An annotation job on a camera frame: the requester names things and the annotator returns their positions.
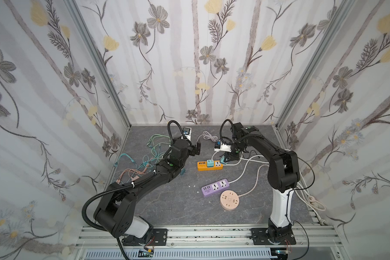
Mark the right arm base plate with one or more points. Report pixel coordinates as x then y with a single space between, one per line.
261 236

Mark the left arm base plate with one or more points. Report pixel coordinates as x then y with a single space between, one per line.
158 238

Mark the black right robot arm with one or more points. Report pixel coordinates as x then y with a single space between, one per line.
283 172

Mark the orange power strip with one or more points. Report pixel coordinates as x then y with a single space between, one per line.
209 165

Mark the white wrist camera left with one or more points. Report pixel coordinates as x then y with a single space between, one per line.
187 131

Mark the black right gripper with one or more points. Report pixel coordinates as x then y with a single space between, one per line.
229 155

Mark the pink round power strip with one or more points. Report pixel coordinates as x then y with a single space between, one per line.
229 200

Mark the purple power strip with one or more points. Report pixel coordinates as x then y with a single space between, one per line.
215 187

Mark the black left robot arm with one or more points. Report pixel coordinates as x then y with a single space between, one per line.
113 210

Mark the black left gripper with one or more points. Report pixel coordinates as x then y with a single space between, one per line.
194 149

